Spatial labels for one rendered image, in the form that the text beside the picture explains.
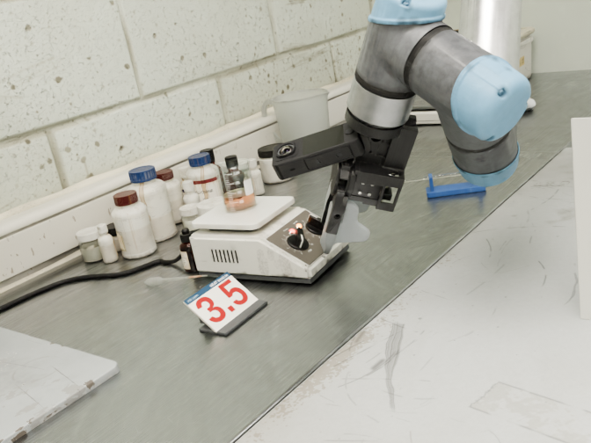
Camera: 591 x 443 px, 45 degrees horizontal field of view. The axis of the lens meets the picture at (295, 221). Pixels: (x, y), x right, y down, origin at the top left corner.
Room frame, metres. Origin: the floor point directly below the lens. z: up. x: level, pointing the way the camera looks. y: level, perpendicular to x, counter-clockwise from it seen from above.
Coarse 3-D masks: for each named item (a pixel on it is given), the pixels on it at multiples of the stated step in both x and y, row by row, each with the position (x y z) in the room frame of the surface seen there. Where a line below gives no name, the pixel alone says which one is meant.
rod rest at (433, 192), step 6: (432, 180) 1.16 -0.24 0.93; (432, 186) 1.16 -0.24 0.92; (438, 186) 1.18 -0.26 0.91; (444, 186) 1.18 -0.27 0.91; (450, 186) 1.17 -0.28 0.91; (456, 186) 1.16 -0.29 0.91; (462, 186) 1.16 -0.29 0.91; (468, 186) 1.15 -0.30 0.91; (474, 186) 1.15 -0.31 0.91; (480, 186) 1.14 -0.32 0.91; (432, 192) 1.16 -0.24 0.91; (438, 192) 1.16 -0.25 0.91; (444, 192) 1.15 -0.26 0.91; (450, 192) 1.15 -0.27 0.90; (456, 192) 1.15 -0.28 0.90; (462, 192) 1.15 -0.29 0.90; (468, 192) 1.15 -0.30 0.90
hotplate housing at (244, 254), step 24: (288, 216) 1.00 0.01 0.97; (192, 240) 0.99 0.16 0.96; (216, 240) 0.96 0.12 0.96; (240, 240) 0.94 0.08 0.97; (264, 240) 0.92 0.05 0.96; (216, 264) 0.97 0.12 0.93; (240, 264) 0.94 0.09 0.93; (264, 264) 0.92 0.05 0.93; (288, 264) 0.90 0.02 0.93; (312, 264) 0.90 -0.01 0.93
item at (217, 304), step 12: (216, 288) 0.86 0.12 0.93; (228, 288) 0.86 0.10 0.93; (240, 288) 0.87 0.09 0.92; (204, 300) 0.83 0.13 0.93; (216, 300) 0.84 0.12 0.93; (228, 300) 0.85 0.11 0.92; (240, 300) 0.85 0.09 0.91; (204, 312) 0.81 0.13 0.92; (216, 312) 0.82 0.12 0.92; (228, 312) 0.83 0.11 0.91; (216, 324) 0.80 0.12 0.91
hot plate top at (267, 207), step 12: (264, 204) 1.02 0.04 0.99; (276, 204) 1.00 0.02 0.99; (288, 204) 1.01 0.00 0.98; (204, 216) 1.01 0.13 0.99; (216, 216) 1.00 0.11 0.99; (228, 216) 0.99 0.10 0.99; (240, 216) 0.98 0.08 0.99; (252, 216) 0.97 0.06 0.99; (264, 216) 0.96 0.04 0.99; (204, 228) 0.98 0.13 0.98; (216, 228) 0.96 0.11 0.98; (228, 228) 0.95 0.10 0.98; (240, 228) 0.94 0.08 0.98; (252, 228) 0.93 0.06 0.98
